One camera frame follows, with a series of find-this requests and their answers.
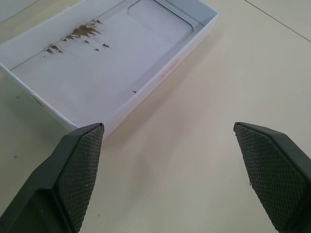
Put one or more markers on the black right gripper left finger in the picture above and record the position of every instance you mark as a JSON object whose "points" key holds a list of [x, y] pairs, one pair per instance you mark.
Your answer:
{"points": [[63, 179]]}

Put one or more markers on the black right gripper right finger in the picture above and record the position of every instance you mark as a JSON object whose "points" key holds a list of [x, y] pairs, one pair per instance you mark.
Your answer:
{"points": [[274, 174]]}

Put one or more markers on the white cardboard box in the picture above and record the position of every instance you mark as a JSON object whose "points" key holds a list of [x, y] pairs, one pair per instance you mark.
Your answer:
{"points": [[102, 63]]}

